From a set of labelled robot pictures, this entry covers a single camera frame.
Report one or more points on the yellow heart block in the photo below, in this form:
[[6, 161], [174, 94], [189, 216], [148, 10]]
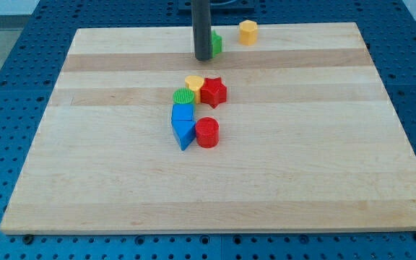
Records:
[[195, 83]]

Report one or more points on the red star block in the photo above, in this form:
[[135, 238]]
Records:
[[213, 92]]

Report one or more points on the green star block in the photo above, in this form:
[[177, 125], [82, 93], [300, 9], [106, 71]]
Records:
[[216, 43]]

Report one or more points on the red cylinder block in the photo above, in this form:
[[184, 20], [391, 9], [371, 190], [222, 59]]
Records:
[[207, 132]]

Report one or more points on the blue triangle block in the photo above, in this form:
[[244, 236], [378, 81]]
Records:
[[184, 133]]

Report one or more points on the blue cube block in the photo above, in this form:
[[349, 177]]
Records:
[[183, 112]]

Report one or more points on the green cylinder block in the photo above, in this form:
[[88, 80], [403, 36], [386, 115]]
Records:
[[183, 96]]

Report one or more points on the light wooden board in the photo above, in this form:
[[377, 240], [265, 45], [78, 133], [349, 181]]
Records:
[[309, 140]]

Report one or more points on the yellow hexagon block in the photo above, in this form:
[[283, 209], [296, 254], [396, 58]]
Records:
[[248, 32]]

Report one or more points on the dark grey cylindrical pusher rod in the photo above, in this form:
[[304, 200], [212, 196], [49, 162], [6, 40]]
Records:
[[201, 25]]

